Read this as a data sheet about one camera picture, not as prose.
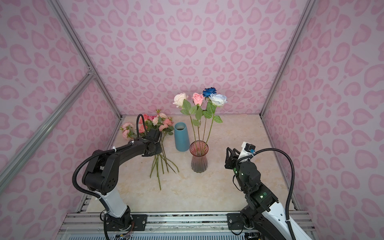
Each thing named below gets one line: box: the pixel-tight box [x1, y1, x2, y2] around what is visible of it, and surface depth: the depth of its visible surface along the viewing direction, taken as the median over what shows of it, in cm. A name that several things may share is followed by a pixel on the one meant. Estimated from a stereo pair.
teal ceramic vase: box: [174, 122, 190, 152], surface depth 92 cm
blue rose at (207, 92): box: [202, 87, 217, 145], surface depth 73 cm
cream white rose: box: [173, 93, 198, 154], surface depth 74 cm
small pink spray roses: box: [120, 122, 137, 139], surface depth 109 cm
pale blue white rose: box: [202, 93, 228, 150], surface depth 70 cm
